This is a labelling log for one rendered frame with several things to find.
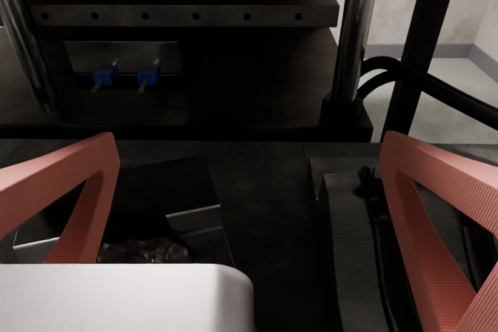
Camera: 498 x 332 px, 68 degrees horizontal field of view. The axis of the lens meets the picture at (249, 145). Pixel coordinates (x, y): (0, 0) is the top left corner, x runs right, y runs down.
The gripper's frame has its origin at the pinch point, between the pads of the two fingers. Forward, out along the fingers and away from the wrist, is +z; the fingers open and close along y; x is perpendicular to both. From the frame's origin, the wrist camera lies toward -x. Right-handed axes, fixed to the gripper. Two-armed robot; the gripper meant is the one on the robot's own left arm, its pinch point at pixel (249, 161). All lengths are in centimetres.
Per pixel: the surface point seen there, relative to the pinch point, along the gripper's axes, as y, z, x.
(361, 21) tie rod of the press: -23, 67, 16
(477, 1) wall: -177, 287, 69
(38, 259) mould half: 26.7, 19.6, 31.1
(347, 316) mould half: -10.8, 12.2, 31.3
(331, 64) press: -26, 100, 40
